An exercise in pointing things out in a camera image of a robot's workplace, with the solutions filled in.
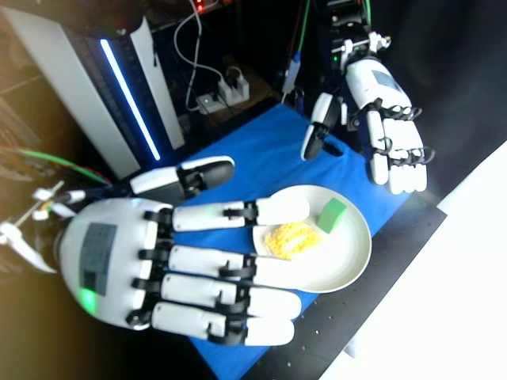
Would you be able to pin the black curtain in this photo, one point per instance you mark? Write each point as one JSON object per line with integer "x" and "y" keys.
{"x": 455, "y": 79}

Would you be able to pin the white backdrop sheet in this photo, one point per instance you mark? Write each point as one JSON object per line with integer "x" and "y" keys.
{"x": 435, "y": 297}

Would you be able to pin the green block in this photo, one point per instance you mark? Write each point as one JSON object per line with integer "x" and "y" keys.
{"x": 332, "y": 217}

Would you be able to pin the white power strip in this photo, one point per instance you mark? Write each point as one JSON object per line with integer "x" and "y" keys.
{"x": 233, "y": 89}

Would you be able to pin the white round plate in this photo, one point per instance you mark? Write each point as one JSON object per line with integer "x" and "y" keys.
{"x": 344, "y": 253}

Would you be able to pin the blue cloth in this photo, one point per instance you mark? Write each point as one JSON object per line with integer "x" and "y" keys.
{"x": 269, "y": 158}

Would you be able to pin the white robot column blue light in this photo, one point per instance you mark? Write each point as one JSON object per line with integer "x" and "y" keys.
{"x": 71, "y": 87}

